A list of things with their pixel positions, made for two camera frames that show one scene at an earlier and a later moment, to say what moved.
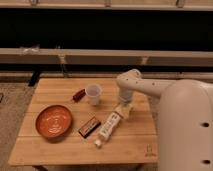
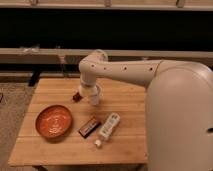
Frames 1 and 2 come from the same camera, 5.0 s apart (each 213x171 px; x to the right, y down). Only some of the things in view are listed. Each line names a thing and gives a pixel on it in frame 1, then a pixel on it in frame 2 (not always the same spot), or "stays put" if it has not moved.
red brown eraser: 78,95 stays put
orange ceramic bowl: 53,122 stays put
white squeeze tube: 108,128 stays put
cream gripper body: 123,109 to 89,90
